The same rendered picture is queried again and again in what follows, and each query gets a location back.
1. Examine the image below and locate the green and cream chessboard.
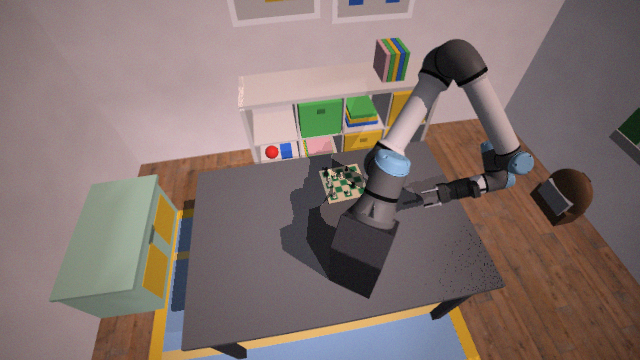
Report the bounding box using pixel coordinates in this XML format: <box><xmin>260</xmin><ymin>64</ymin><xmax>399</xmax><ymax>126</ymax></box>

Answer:
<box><xmin>319</xmin><ymin>164</ymin><xmax>366</xmax><ymax>204</ymax></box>

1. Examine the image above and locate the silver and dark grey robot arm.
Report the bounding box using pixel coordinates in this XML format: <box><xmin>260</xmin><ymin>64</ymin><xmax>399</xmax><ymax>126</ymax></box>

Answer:
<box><xmin>351</xmin><ymin>39</ymin><xmax>534</xmax><ymax>229</ymax></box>

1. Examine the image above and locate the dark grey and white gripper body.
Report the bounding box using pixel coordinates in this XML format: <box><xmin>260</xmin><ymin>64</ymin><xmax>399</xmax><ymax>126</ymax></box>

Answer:
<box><xmin>435</xmin><ymin>174</ymin><xmax>487</xmax><ymax>204</ymax></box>

